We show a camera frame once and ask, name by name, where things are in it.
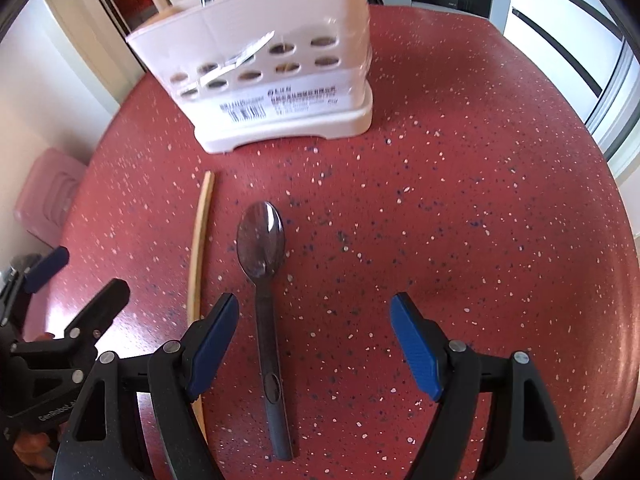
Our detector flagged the short wooden chopstick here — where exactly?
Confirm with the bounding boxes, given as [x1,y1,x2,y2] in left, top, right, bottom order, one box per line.
[186,170,216,443]

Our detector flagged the dark spoon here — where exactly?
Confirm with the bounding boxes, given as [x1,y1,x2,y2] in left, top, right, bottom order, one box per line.
[236,200,293,462]

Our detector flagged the pink plastic stool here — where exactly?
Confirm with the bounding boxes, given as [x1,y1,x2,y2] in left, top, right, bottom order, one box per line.
[14,148,88,247]

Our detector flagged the pink utensil holder caddy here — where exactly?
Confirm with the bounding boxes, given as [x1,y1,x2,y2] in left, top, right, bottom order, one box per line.
[127,0,373,154]

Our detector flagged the white refrigerator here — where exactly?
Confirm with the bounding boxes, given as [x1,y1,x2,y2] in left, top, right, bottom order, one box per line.
[502,0,637,126]

